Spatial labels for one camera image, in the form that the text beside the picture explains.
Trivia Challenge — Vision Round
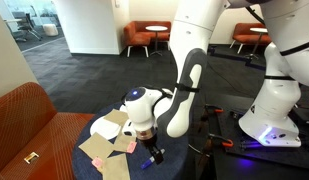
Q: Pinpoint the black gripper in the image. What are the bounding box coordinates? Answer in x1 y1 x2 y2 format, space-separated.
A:
136 128 164 164

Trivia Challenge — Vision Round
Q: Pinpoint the blue Sharpie marker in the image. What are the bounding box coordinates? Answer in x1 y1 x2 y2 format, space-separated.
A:
141 149 165 170

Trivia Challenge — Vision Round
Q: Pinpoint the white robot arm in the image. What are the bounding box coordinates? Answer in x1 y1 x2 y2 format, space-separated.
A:
122 0 309 163

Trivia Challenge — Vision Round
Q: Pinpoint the pink sweetener packet right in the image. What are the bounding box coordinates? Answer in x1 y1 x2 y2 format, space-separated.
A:
126 141 137 153

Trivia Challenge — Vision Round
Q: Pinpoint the pink sweetener packet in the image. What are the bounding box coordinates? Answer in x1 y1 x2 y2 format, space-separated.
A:
91 157 103 168
126 141 137 153

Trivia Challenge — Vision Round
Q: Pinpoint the brown napkin centre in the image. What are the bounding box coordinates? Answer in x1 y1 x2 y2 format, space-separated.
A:
114 132 136 153

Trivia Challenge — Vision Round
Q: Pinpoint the round blue fabric table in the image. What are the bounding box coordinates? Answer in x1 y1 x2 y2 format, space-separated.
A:
72 102 188 180

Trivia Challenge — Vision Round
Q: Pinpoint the brown napkin on plates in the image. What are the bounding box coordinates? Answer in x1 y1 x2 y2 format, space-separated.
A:
104 109 128 126

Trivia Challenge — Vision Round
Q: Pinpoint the large white plate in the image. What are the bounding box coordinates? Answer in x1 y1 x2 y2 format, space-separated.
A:
90 117 121 140

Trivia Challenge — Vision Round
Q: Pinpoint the pink sweetener packet left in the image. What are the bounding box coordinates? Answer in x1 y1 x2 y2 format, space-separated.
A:
91 157 103 168

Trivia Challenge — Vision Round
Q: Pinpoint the brown napkin left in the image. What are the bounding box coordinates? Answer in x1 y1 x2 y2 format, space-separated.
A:
79 133 113 160

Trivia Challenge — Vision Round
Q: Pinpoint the orange clamp lower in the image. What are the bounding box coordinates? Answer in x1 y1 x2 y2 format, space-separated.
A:
209 133 234 148

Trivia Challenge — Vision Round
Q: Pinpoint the orange clamp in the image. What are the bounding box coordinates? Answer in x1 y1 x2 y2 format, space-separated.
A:
209 133 234 148
205 104 224 113

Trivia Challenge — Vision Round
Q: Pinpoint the orange clamp upper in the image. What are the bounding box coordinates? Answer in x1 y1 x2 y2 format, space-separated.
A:
205 104 224 113

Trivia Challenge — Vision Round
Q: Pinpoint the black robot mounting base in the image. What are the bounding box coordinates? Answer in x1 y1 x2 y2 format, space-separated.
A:
207 94 309 180

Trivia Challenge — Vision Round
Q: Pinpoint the orange sofa foreground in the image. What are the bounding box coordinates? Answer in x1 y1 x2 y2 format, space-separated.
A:
0 82 92 180

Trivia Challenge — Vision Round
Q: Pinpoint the round white cafe table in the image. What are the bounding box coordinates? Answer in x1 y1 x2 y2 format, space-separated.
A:
146 26 168 56

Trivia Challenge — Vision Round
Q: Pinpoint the orange sofa right background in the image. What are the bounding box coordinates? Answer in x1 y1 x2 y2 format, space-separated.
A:
232 23 271 53

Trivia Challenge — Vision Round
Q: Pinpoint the white round ottoman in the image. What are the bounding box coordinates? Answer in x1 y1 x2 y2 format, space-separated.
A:
43 24 58 36

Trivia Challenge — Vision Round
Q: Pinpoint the grey office chair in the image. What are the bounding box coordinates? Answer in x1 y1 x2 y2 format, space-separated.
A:
12 11 42 42

